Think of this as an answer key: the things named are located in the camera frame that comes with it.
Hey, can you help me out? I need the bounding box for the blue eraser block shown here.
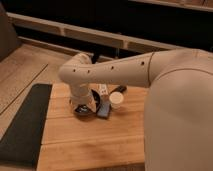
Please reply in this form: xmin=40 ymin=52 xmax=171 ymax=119
xmin=97 ymin=100 xmax=110 ymax=118

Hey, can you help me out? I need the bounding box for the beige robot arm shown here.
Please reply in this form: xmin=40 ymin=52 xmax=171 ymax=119
xmin=59 ymin=49 xmax=213 ymax=171

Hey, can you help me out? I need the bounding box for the small clear plastic bottle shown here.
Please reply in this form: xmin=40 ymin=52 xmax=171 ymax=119
xmin=99 ymin=84 xmax=108 ymax=96

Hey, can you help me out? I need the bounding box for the black remote-like object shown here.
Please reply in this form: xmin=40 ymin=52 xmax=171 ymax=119
xmin=114 ymin=85 xmax=127 ymax=93

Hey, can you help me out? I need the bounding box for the white paper cup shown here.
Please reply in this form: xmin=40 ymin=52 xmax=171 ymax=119
xmin=109 ymin=92 xmax=124 ymax=109

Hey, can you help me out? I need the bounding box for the black bowl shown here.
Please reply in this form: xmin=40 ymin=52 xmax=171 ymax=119
xmin=72 ymin=89 xmax=102 ymax=117

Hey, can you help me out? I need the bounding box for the dark green floor mat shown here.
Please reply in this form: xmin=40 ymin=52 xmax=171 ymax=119
xmin=0 ymin=84 xmax=52 ymax=167

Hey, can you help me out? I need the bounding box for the dark grey sofa corner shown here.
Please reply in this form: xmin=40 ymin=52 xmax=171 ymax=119
xmin=0 ymin=2 xmax=21 ymax=62

